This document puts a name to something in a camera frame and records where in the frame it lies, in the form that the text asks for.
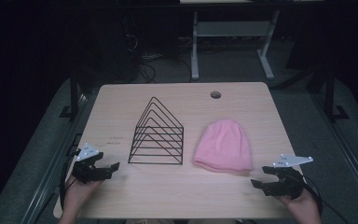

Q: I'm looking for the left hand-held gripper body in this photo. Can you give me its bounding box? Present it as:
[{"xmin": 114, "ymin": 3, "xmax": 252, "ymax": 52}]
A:
[{"xmin": 71, "ymin": 142, "xmax": 113, "ymax": 185}]

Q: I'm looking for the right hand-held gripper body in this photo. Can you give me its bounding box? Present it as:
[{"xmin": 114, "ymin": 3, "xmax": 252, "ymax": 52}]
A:
[{"xmin": 271, "ymin": 154, "xmax": 314, "ymax": 201}]

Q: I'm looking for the black wire file rack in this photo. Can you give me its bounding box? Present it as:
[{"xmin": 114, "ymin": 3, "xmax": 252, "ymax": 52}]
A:
[{"xmin": 127, "ymin": 96, "xmax": 185, "ymax": 166}]

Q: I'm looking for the pink knitted beanie hat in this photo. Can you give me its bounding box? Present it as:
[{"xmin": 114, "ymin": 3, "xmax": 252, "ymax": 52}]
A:
[{"xmin": 192, "ymin": 118, "xmax": 254, "ymax": 175}]

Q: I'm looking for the person's left hand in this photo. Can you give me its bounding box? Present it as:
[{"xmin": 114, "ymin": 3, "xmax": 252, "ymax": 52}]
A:
[{"xmin": 62, "ymin": 174, "xmax": 104, "ymax": 219}]

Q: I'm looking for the person's right hand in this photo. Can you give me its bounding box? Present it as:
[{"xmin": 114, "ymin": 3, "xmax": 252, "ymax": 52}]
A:
[{"xmin": 275, "ymin": 186, "xmax": 324, "ymax": 224}]

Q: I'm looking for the black metal stand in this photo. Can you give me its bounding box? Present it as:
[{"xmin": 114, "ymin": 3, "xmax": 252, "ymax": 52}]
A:
[
  {"xmin": 59, "ymin": 66, "xmax": 90, "ymax": 120},
  {"xmin": 321, "ymin": 60, "xmax": 351, "ymax": 123}
]

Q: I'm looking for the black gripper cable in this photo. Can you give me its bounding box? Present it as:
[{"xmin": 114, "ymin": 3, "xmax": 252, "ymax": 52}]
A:
[
  {"xmin": 58, "ymin": 148, "xmax": 82, "ymax": 213},
  {"xmin": 299, "ymin": 174, "xmax": 352, "ymax": 224}
]

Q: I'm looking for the aluminium frame rail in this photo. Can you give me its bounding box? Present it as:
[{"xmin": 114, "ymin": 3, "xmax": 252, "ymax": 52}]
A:
[
  {"xmin": 310, "ymin": 91, "xmax": 358, "ymax": 217},
  {"xmin": 20, "ymin": 92, "xmax": 90, "ymax": 224}
]

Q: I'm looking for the bundle of floor cables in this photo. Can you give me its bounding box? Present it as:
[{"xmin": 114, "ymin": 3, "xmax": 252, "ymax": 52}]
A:
[{"xmin": 122, "ymin": 17, "xmax": 194, "ymax": 85}]

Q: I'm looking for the white metal desk frame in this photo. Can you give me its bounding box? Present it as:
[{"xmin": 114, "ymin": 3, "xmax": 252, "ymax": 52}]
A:
[{"xmin": 179, "ymin": 0, "xmax": 324, "ymax": 81}]

